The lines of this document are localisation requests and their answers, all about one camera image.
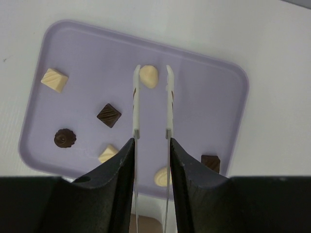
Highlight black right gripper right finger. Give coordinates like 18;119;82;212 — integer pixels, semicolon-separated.
170;138;245;233

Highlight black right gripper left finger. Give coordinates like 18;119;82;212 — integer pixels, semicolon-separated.
37;138;135;233

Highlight dark square chocolate corner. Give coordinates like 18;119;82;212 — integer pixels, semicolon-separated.
201;155;221;173

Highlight white shell chocolate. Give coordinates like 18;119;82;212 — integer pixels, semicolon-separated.
139;65;158;89
154;167;172;187

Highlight white steel tongs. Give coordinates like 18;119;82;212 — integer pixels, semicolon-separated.
132;65;174;232

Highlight white shell chocolate top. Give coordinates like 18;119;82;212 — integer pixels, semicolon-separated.
139;65;158;89

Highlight gold square chocolate tin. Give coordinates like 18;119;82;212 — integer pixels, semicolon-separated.
129;214;163;233

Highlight white square chocolate near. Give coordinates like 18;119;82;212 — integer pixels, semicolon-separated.
98;144;119;163

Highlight white square chocolate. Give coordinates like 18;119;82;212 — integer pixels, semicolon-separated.
98;144;119;163
41;68;69;93

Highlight dark round fluted chocolate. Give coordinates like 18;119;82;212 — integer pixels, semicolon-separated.
54;129;76;148

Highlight dark square chocolate centre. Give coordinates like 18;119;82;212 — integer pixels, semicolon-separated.
97;103;121;128

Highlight white square chocolate far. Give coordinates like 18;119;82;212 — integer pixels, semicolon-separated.
41;68;69;93

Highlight lilac plastic tray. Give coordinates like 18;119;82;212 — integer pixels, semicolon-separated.
19;20;249;198

